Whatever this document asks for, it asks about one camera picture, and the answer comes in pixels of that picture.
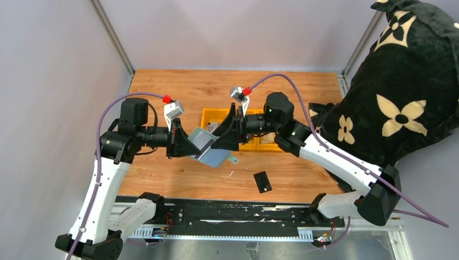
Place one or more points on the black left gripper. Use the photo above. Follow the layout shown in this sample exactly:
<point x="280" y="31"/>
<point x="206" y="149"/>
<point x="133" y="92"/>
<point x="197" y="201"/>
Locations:
<point x="171" y="141"/>

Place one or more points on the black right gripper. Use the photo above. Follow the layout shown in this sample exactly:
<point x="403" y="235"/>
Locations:
<point x="241" y="125"/>

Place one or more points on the silver magnetic stripe card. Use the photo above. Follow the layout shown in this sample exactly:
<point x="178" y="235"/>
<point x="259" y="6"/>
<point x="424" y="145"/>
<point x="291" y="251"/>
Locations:
<point x="203" y="142"/>

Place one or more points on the black credit card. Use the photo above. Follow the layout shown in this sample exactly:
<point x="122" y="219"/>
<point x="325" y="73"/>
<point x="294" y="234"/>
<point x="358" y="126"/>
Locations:
<point x="262" y="182"/>

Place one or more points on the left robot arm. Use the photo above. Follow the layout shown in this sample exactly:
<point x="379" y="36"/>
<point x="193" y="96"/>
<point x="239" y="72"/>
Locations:
<point x="94" y="235"/>

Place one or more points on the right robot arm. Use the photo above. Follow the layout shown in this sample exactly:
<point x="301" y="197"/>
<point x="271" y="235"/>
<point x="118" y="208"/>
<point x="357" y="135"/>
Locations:
<point x="375" y="189"/>

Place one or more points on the white VIP card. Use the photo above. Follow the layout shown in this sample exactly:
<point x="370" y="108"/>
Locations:
<point x="212" y="126"/>

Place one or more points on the yellow plastic bin right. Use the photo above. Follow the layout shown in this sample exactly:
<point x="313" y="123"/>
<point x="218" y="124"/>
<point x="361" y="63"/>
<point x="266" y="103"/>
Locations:
<point x="266" y="143"/>

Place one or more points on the yellow plastic bin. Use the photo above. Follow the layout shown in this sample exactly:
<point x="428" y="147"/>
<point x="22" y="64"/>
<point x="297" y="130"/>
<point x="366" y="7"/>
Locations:
<point x="247" y="145"/>
<point x="210" y="115"/>
<point x="266" y="143"/>

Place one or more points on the yellow plastic bin middle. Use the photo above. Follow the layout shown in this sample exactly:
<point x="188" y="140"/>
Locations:
<point x="247" y="145"/>

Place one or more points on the yellow plastic bin left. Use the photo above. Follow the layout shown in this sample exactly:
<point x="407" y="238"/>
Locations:
<point x="210" y="115"/>

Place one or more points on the black flower pattern blanket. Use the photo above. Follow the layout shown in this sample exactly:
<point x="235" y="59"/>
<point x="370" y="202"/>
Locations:
<point x="404" y="95"/>

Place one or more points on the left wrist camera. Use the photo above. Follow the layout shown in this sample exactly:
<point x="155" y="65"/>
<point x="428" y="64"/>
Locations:
<point x="172" y="111"/>

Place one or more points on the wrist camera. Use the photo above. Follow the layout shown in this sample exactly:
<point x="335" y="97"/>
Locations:
<point x="242" y="96"/>
<point x="172" y="111"/>

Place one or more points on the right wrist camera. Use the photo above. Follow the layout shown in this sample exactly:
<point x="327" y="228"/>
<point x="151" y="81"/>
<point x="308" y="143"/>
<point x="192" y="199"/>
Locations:
<point x="242" y="96"/>

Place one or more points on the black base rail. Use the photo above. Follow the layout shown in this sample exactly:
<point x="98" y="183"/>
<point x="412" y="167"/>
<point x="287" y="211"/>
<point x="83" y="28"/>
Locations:
<point x="235" y="220"/>

